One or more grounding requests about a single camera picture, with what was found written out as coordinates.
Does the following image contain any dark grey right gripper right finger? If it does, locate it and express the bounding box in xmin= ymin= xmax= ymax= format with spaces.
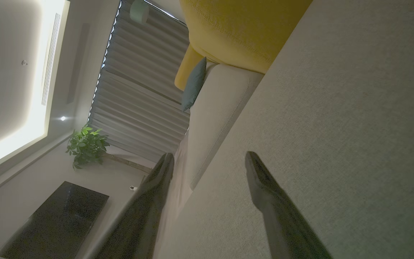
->
xmin=245 ymin=151 xmax=334 ymax=259

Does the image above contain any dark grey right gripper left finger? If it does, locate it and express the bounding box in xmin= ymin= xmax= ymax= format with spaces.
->
xmin=95 ymin=153 xmax=175 ymax=259

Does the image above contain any black flat television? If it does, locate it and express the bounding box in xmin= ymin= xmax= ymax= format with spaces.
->
xmin=0 ymin=181 xmax=110 ymax=259

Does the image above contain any green potted tree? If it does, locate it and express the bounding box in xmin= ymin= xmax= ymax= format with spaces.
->
xmin=65 ymin=124 xmax=154 ymax=174

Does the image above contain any grey pleated curtain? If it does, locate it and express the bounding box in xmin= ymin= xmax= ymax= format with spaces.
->
xmin=87 ymin=0 xmax=190 ymax=163

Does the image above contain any grey sofa seat cushion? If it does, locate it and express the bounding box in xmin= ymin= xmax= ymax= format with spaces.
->
xmin=185 ymin=64 xmax=265 ymax=190

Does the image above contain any blue-green throw pillow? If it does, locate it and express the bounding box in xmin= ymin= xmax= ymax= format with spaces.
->
xmin=181 ymin=56 xmax=207 ymax=112

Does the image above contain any small yellow sofa back cushion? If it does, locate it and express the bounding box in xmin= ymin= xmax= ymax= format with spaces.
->
xmin=174 ymin=45 xmax=205 ymax=91

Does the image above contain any long ceiling air vent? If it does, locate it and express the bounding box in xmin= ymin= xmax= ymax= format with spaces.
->
xmin=41 ymin=13 xmax=62 ymax=107

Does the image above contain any large yellow sofa back cushion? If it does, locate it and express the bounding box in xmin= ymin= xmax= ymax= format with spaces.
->
xmin=179 ymin=0 xmax=314 ymax=74

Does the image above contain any pale green lamp shade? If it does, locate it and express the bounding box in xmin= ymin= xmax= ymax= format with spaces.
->
xmin=129 ymin=0 xmax=150 ymax=25

